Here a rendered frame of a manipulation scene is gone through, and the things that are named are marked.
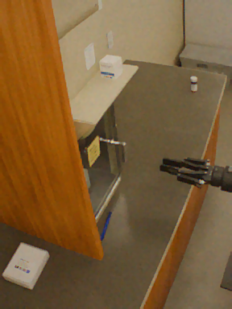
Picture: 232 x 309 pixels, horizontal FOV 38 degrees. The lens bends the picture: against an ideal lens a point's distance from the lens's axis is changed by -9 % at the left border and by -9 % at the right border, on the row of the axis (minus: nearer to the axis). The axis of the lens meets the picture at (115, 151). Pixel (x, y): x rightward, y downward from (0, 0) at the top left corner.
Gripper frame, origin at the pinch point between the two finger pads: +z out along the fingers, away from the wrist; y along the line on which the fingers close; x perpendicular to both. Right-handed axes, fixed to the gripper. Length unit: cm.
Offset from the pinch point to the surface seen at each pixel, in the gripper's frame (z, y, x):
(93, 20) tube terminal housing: 23, 0, -54
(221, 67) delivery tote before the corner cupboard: 15, -241, 82
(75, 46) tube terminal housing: 23, 13, -51
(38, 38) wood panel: 17, 36, -64
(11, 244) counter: 51, 42, 21
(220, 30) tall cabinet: 24, -285, 58
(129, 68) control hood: 13.8, -1.8, -36.5
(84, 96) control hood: 19.9, 16.6, -36.3
